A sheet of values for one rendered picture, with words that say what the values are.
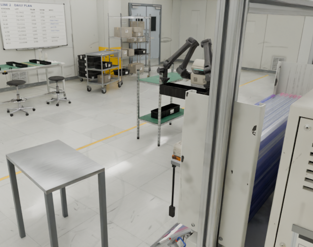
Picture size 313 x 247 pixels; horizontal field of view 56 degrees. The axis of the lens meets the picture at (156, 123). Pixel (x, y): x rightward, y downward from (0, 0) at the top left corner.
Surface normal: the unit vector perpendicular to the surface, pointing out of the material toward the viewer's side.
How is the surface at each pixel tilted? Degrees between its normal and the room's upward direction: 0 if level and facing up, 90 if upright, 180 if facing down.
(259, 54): 90
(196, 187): 90
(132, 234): 0
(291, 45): 90
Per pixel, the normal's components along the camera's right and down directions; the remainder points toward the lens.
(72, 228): 0.02, -0.94
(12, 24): 0.78, 0.23
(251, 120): -0.62, 0.25
